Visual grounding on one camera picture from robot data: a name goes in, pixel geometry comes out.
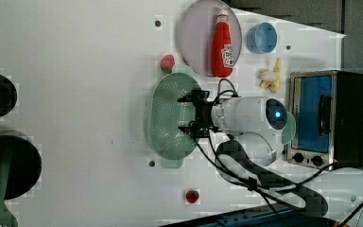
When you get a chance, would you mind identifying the small red toy strawberry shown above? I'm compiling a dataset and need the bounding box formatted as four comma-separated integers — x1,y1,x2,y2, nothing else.
185,190,199,203

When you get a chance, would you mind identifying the grey round plate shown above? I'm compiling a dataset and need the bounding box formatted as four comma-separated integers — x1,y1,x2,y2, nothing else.
178,0,242,77

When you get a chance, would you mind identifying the blue metal frame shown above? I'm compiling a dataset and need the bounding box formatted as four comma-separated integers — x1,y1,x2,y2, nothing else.
161,205,337,227

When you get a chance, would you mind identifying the silver toaster oven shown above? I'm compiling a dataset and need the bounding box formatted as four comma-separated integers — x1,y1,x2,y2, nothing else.
286,70,363,170

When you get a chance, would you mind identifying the pink toy strawberry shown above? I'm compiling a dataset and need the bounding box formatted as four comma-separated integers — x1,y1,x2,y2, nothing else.
160,55,175,74

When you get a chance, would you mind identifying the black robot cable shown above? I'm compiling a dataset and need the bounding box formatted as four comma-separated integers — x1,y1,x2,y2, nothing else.
192,78,363,227

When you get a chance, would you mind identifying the peeled toy banana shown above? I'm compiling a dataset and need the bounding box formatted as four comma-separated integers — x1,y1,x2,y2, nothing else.
259,58,282,94

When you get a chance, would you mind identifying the green plastic strainer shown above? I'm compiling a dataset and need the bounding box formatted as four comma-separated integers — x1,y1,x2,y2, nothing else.
147,73,200,168

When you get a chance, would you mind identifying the large black pan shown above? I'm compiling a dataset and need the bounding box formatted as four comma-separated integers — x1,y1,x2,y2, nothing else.
0,135,42,200

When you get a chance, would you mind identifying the green plastic spatula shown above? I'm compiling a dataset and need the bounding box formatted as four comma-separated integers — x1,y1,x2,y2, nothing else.
0,153,18,227

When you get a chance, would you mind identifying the red ketchup bottle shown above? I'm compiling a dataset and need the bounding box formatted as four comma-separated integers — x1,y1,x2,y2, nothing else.
211,9,234,78

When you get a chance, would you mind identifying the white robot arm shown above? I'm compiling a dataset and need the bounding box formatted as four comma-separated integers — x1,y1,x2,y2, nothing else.
179,90,363,227

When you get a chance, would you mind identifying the blue plastic bowl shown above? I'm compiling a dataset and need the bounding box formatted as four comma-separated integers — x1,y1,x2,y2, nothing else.
247,23,278,54

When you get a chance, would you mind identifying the green plastic mug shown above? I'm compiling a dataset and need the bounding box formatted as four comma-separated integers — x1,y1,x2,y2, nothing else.
282,112,296,145

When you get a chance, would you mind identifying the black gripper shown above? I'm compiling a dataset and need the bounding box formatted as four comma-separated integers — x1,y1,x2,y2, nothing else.
177,90,218,138

